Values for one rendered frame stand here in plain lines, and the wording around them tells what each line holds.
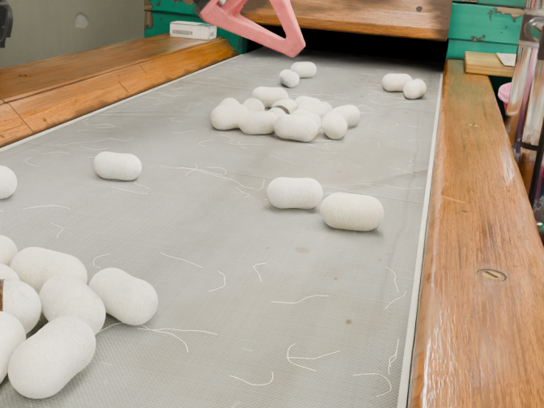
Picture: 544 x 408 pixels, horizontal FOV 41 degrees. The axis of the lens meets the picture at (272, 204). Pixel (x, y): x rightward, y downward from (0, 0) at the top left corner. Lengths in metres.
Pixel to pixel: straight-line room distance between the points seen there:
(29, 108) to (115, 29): 1.70
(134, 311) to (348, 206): 0.16
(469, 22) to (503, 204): 0.69
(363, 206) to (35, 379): 0.22
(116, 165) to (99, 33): 1.88
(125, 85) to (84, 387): 0.53
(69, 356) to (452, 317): 0.13
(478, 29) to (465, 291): 0.82
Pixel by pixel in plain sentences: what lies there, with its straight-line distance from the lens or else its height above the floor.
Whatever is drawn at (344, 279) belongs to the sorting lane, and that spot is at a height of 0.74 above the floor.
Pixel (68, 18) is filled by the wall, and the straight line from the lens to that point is 2.40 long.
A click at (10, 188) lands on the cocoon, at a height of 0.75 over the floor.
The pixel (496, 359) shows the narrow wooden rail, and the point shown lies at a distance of 0.25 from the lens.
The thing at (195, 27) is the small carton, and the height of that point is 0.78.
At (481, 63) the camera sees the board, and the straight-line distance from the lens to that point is 0.95.
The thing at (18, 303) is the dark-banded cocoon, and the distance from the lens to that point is 0.28.
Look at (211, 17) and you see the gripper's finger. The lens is 0.58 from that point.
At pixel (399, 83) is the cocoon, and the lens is 0.89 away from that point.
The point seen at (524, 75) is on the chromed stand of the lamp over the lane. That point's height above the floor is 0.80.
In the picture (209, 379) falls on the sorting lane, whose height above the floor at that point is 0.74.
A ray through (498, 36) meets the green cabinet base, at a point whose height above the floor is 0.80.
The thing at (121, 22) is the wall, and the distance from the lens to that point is 2.30.
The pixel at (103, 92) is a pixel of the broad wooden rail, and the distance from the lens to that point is 0.72.
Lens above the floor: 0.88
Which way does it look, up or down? 19 degrees down
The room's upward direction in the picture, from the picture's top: 4 degrees clockwise
